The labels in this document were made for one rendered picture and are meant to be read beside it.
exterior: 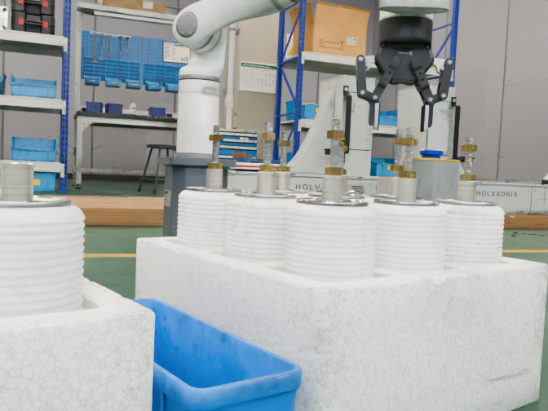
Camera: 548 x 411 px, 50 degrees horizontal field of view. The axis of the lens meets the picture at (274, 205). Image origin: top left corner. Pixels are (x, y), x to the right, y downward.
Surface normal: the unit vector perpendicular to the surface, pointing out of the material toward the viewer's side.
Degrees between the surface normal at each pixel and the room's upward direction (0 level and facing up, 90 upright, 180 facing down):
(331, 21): 101
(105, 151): 90
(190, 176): 90
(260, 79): 90
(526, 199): 90
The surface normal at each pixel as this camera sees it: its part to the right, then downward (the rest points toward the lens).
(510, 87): -0.93, -0.02
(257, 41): 0.36, 0.07
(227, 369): -0.80, -0.04
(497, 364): 0.61, 0.07
